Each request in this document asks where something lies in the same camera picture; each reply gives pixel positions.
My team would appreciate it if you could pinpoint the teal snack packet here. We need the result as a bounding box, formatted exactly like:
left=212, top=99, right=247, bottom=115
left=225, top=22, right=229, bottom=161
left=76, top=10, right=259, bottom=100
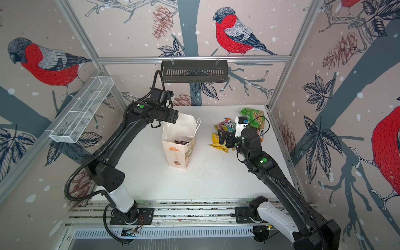
left=221, top=118, right=236, bottom=132

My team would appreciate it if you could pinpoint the yellow snack packet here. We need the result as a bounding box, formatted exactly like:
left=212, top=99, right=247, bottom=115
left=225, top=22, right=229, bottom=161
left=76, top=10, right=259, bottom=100
left=210, top=133, right=229, bottom=153

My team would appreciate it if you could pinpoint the printed paper bag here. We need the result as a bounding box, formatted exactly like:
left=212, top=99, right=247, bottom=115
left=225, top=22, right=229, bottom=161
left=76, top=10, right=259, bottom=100
left=161, top=113, right=201, bottom=169

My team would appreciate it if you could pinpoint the purple snack packet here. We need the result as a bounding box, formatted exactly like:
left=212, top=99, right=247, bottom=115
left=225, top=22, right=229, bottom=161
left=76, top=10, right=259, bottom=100
left=175, top=140, right=189, bottom=145

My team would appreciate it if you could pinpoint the orange candy packet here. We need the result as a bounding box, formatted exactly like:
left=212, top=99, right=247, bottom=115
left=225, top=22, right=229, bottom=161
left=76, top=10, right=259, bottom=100
left=257, top=128, right=264, bottom=142

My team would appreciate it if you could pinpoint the green snack packet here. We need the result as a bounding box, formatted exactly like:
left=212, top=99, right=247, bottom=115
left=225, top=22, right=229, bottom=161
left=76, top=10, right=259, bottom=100
left=239, top=108, right=265, bottom=129

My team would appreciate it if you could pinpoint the Fox's fruits candy packet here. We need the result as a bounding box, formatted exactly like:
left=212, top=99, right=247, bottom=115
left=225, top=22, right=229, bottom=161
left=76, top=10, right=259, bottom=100
left=214, top=121, right=229, bottom=131

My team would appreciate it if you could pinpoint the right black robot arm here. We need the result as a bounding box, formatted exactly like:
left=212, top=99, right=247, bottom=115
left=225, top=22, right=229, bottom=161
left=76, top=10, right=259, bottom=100
left=218, top=127, right=341, bottom=250

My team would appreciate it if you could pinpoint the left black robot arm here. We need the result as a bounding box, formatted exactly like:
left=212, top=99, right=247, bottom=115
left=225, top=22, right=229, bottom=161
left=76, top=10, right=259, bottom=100
left=85, top=88, right=179, bottom=224

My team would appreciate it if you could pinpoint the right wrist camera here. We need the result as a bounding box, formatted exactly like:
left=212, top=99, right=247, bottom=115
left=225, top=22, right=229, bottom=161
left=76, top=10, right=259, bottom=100
left=235, top=116, right=249, bottom=137

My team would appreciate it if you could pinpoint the black wall basket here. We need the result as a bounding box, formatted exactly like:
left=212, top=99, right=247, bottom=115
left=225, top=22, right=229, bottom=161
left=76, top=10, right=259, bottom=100
left=161, top=60, right=228, bottom=83

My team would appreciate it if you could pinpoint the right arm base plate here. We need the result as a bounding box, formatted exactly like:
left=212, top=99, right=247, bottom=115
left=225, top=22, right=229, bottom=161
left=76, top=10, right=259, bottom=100
left=234, top=206, right=260, bottom=224

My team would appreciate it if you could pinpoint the white wire mesh basket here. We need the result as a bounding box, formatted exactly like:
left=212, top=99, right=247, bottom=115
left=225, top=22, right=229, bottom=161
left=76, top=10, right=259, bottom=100
left=50, top=76, right=114, bottom=143

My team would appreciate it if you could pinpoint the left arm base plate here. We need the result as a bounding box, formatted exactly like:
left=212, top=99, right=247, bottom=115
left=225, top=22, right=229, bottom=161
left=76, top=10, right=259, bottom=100
left=110, top=207, right=155, bottom=226

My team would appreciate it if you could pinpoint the black corrugated cable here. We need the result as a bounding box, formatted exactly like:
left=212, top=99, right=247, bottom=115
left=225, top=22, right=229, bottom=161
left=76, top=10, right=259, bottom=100
left=64, top=70, right=166, bottom=244

